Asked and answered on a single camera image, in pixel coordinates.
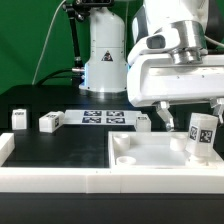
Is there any white marker plate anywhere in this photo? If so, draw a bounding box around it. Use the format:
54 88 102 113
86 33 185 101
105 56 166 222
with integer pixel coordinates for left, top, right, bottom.
64 110 141 125

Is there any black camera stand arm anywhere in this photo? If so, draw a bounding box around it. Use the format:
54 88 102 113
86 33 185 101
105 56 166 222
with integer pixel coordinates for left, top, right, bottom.
63 0 90 68

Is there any black cable bundle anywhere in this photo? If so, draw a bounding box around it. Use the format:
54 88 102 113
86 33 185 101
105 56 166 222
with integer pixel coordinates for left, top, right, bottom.
34 68 84 87

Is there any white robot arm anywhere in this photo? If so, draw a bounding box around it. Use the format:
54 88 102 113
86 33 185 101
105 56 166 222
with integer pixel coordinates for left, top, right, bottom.
127 0 224 128

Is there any white cable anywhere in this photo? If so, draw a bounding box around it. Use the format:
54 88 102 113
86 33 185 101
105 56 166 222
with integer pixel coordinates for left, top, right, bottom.
31 0 68 86

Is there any white U-shaped fence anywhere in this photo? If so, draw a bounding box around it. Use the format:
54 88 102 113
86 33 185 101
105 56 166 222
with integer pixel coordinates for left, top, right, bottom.
0 133 224 194

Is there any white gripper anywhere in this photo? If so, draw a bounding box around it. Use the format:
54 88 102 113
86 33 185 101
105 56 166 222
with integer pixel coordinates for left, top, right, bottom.
127 54 224 131

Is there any white square tabletop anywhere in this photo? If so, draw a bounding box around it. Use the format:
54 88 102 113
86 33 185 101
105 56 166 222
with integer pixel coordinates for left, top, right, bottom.
108 132 215 169

